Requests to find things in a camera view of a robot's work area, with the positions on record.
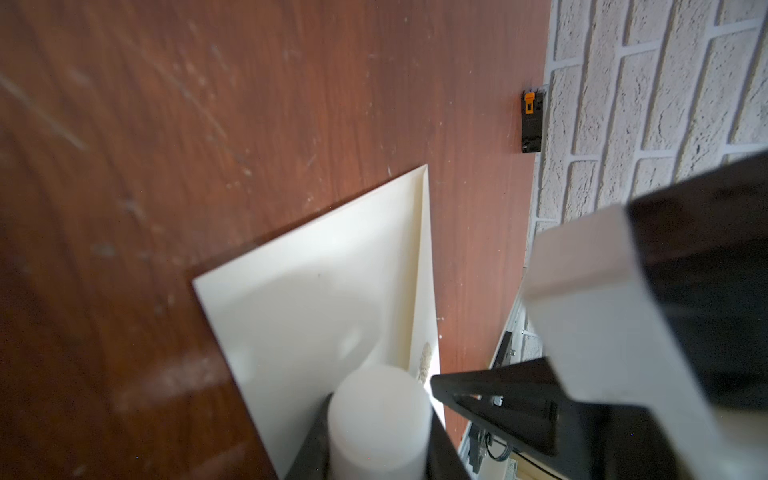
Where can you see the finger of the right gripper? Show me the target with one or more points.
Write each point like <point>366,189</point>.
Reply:
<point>521,403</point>

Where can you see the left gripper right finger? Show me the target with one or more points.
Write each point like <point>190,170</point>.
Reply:
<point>443,462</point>

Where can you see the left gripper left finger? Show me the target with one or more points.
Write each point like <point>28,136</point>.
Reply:
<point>312,461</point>

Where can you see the white glue stick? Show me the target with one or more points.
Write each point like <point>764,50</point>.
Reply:
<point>379,422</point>

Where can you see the cream envelope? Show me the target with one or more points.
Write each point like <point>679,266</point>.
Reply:
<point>351,288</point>

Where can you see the small black orange object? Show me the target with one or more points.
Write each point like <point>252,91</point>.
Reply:
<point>532,120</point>

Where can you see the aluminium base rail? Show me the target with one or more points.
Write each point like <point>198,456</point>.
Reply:
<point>473,449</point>

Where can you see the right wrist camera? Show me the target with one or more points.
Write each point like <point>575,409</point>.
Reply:
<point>661,303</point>

